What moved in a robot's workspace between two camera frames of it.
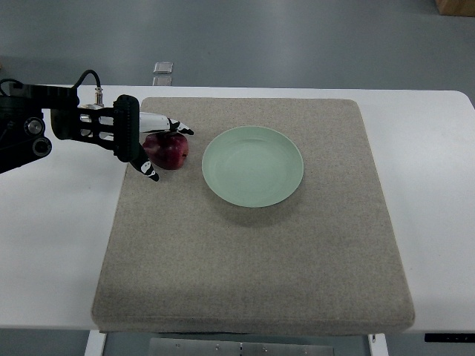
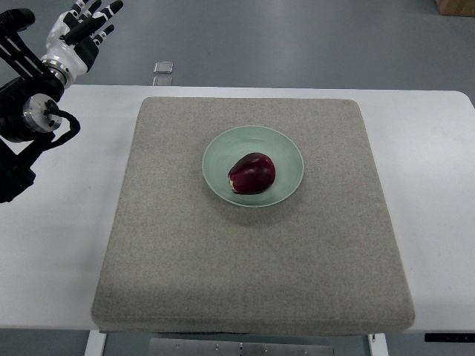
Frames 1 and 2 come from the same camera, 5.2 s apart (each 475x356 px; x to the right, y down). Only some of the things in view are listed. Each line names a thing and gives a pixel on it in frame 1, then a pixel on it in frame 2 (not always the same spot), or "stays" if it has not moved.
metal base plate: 241,347 stays
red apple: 166,150 → 252,173
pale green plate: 252,166 stays
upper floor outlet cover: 163,67 stays
